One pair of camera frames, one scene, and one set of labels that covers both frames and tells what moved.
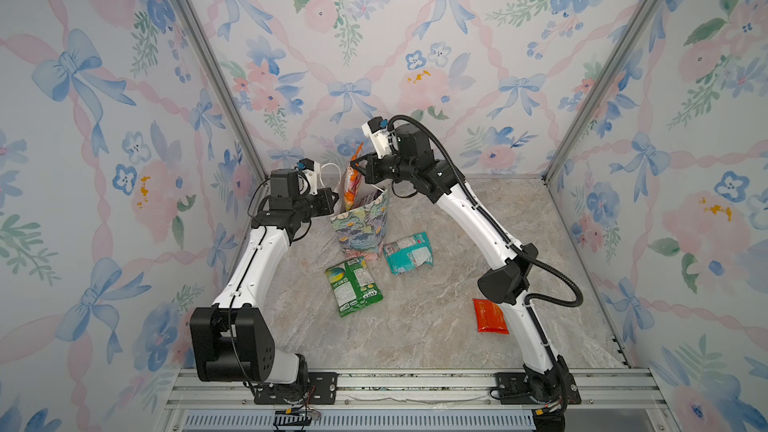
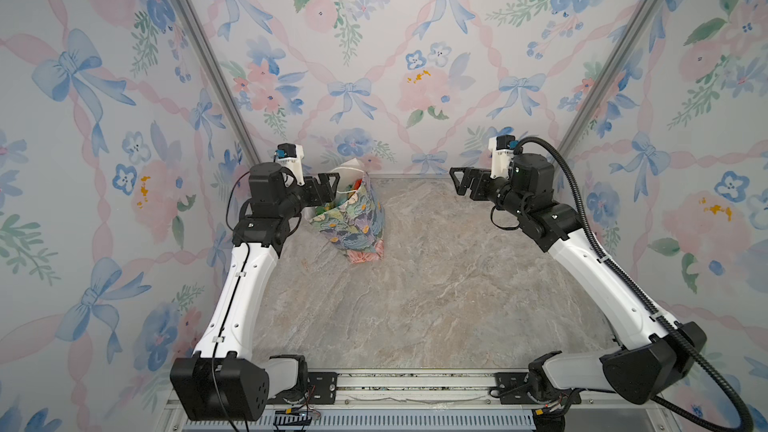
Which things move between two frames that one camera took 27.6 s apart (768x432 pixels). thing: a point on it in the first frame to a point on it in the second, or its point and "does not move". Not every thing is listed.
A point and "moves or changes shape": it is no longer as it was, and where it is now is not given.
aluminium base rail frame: (221, 400) does not move
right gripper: (372, 168) to (482, 177)
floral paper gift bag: (360, 230) moves or changes shape
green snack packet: (353, 285) moves or changes shape
